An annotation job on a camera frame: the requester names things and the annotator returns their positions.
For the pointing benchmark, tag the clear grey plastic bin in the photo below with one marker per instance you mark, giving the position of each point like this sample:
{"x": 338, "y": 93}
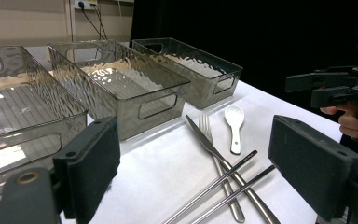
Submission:
{"x": 28, "y": 102}
{"x": 205, "y": 90}
{"x": 155, "y": 102}

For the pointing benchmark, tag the silver fork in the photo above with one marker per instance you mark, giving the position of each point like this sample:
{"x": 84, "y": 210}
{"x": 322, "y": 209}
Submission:
{"x": 205, "y": 127}

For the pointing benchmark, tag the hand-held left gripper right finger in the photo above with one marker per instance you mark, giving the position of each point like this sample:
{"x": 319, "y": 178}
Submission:
{"x": 310, "y": 168}

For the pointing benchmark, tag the silver table knife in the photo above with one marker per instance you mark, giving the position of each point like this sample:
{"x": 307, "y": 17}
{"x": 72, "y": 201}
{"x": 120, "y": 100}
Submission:
{"x": 205, "y": 140}

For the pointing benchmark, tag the white ceramic spoon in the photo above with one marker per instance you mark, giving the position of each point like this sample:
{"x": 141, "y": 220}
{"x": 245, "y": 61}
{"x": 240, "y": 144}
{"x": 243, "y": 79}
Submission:
{"x": 234, "y": 116}

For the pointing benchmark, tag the metal chopstick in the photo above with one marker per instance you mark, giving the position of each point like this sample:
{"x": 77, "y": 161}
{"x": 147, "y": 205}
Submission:
{"x": 199, "y": 196}
{"x": 211, "y": 210}

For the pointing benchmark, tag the black curtain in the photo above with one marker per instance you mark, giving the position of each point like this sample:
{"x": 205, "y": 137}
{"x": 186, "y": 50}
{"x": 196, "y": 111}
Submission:
{"x": 261, "y": 37}

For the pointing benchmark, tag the white wall power outlet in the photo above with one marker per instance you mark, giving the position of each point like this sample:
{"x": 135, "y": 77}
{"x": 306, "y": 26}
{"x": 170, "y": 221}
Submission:
{"x": 88, "y": 3}

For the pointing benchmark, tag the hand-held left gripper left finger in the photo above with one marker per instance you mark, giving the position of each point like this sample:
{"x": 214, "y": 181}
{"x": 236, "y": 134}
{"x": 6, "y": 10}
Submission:
{"x": 90, "y": 168}

